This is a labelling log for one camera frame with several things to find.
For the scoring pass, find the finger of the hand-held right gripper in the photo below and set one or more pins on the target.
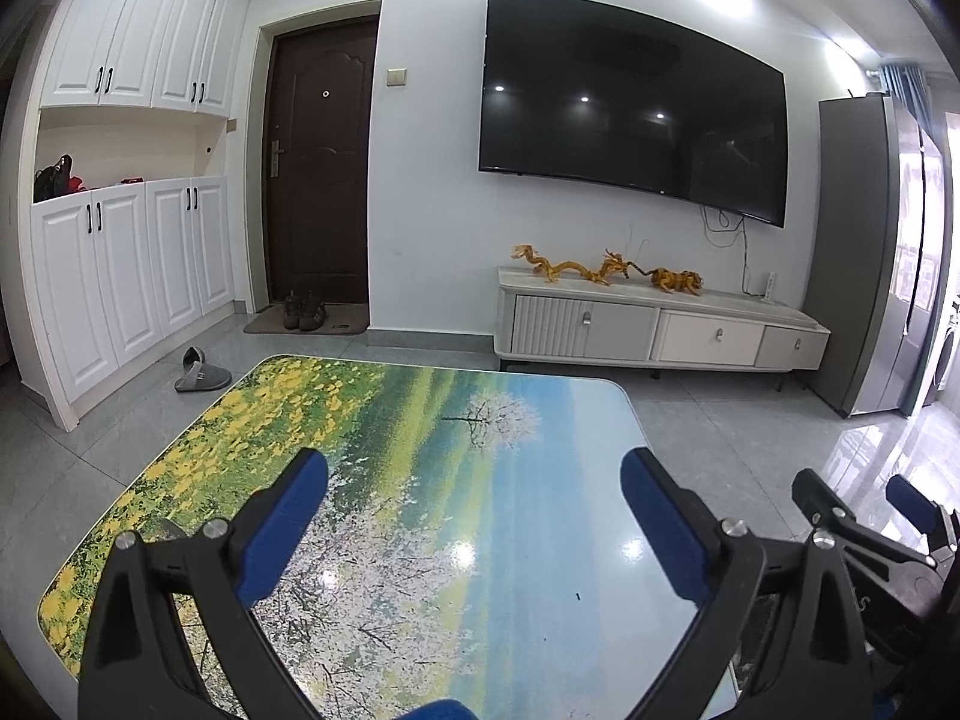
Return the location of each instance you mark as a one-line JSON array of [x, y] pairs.
[[817, 499], [915, 504]]

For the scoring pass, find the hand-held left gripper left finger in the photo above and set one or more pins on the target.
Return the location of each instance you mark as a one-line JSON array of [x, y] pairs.
[[289, 532]]

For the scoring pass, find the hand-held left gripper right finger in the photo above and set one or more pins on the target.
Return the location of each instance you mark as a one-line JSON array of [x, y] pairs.
[[664, 532]]

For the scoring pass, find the white washing machine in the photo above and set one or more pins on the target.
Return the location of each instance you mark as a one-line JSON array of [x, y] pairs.
[[946, 352]]

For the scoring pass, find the grey slipper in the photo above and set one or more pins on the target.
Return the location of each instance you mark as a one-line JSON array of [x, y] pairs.
[[201, 375]]

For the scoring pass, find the white television cabinet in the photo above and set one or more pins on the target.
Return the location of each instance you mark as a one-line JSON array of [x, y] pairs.
[[645, 330]]

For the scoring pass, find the brown door mat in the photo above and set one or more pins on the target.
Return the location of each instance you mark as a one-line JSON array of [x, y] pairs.
[[345, 326]]

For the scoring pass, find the white power strip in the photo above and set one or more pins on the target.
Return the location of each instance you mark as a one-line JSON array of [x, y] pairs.
[[767, 287]]

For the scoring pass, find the brown shoe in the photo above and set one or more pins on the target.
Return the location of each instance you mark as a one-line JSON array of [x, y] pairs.
[[292, 311], [313, 313]]

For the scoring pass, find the blue cloth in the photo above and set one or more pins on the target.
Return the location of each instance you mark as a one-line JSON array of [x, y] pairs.
[[442, 710]]

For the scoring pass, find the grey double-door refrigerator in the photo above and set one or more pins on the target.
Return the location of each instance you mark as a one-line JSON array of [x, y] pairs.
[[855, 255]]

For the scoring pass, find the golden tiger figurine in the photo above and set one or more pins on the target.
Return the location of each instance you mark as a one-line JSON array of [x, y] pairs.
[[675, 281]]

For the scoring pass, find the golden dragon figurine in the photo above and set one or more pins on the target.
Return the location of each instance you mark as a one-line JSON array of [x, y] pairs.
[[570, 268]]

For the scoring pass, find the white lower shoe cabinet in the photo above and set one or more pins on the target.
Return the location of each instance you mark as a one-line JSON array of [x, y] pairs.
[[120, 285]]

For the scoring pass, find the dark brown entrance door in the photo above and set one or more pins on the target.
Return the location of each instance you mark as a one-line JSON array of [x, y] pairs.
[[322, 165]]

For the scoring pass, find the blue curtain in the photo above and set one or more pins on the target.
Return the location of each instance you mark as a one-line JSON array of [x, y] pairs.
[[904, 94]]

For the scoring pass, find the dark bag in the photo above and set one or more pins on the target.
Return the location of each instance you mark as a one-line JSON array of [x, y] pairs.
[[52, 178]]

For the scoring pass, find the black wall television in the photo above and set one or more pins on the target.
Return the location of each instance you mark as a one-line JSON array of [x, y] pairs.
[[630, 90]]

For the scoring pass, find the beige wall switch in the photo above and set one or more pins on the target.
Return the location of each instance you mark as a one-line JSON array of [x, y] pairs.
[[394, 76]]

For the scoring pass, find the white upper wall cabinet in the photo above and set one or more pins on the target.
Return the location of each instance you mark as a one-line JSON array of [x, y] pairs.
[[142, 30]]

